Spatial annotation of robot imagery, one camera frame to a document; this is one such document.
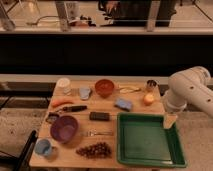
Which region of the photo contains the small metal cup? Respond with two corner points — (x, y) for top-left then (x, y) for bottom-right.
(146, 80), (157, 92)

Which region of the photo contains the silver metal fork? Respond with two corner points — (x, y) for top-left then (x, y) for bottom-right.
(83, 131), (113, 137)

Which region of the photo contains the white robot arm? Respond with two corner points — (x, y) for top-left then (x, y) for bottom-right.
(162, 66), (213, 129)

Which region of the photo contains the small black measuring cup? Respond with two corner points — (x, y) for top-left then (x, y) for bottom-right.
(46, 113), (59, 124)

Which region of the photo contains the green plastic tray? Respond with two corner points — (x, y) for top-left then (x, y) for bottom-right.
(117, 113), (187, 168)

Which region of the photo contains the orange carrot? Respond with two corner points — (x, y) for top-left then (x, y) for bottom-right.
(51, 99), (73, 107)

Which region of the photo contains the white plastic bottle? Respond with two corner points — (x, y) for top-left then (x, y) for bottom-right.
(56, 78), (71, 94)

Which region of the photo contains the yellow apple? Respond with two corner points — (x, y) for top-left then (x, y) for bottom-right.
(143, 93), (155, 105)

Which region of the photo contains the black rectangular block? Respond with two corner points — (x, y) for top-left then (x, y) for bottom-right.
(89, 112), (110, 121)

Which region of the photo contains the wooden board table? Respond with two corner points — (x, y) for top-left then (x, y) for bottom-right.
(29, 81), (165, 169)

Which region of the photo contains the bunch of dark grapes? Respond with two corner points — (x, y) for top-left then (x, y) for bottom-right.
(76, 142), (112, 158)

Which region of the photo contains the black handled knife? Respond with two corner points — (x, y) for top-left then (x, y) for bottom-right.
(55, 105), (87, 113)

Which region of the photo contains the light blue toy shoe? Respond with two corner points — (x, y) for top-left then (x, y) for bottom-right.
(79, 87), (92, 100)

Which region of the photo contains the purple plastic bowl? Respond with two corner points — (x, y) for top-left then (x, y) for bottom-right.
(50, 115), (79, 143)

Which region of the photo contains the blue sponge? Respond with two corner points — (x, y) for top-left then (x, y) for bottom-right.
(115, 98), (133, 111)

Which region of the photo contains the blue plastic cup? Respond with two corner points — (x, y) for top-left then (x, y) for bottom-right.
(34, 139), (53, 157)

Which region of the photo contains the black stand leg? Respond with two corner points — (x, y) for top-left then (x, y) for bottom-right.
(12, 130), (36, 171)

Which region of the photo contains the red orange bowl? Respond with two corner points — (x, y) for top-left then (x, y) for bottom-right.
(95, 79), (115, 98)

